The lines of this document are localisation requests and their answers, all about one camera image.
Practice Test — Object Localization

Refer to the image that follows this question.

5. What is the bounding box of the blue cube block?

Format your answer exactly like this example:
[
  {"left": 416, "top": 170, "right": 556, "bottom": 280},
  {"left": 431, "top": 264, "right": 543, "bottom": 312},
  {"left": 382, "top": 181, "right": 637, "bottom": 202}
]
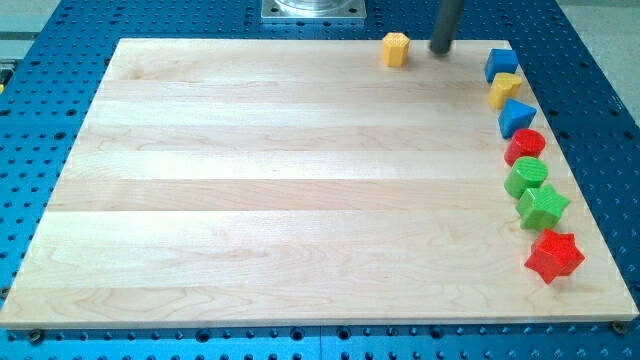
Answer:
[{"left": 484, "top": 48, "right": 519, "bottom": 83}]

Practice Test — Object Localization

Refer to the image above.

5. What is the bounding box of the light wooden board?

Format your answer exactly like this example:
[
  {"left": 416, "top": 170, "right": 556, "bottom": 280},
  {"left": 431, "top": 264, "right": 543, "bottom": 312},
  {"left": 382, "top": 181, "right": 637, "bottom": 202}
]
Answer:
[{"left": 1, "top": 38, "right": 638, "bottom": 329}]

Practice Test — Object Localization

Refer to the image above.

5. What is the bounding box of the yellow hexagonal block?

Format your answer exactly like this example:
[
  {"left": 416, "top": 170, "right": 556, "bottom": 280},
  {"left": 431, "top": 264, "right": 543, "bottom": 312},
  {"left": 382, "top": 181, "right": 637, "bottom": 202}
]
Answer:
[{"left": 381, "top": 32, "right": 410, "bottom": 67}]

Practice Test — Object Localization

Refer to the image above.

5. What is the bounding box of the blue triangular block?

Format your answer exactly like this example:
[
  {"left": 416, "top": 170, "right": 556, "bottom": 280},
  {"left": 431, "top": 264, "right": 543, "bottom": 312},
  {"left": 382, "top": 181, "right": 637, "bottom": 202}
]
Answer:
[{"left": 498, "top": 98, "right": 537, "bottom": 139}]

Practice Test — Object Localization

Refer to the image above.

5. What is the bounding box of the green cylinder block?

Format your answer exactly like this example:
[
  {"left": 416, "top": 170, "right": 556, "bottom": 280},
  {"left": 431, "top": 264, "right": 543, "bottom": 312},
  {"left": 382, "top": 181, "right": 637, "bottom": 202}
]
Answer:
[{"left": 504, "top": 156, "right": 548, "bottom": 198}]

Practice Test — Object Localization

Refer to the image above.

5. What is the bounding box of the yellow heart block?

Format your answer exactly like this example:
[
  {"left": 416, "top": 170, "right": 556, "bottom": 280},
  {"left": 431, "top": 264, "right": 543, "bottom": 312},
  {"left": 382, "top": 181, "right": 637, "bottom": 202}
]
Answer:
[{"left": 488, "top": 72, "right": 523, "bottom": 109}]

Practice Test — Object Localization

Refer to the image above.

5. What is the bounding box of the red cylinder block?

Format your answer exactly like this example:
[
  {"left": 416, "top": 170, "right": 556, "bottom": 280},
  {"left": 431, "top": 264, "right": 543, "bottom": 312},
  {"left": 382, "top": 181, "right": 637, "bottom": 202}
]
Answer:
[{"left": 504, "top": 129, "right": 546, "bottom": 166}]

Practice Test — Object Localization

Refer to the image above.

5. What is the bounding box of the dark grey cylindrical robot probe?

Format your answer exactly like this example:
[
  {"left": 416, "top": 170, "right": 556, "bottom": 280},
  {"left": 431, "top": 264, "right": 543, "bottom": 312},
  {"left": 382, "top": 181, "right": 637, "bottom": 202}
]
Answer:
[{"left": 430, "top": 0, "right": 465, "bottom": 56}]

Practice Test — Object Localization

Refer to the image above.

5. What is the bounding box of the green star block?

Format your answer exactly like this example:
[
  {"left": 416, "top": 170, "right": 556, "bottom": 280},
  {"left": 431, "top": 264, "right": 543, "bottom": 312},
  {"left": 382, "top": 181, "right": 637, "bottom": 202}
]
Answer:
[{"left": 516, "top": 184, "right": 570, "bottom": 231}]

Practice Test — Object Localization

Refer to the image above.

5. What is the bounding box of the red star block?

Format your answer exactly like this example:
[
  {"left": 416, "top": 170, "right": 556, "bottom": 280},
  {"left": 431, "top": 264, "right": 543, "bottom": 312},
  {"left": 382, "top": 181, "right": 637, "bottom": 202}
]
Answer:
[{"left": 524, "top": 228, "right": 585, "bottom": 284}]

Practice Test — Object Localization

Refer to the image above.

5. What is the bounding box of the blue perforated metal plate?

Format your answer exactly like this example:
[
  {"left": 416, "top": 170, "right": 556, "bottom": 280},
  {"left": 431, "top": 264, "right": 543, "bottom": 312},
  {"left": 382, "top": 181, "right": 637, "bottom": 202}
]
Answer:
[{"left": 1, "top": 0, "right": 639, "bottom": 359}]

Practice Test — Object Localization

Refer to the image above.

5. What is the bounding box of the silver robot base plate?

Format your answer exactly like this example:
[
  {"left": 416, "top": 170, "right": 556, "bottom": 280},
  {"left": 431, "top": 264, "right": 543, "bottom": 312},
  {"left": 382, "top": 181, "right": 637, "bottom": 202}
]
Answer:
[{"left": 260, "top": 0, "right": 367, "bottom": 22}]

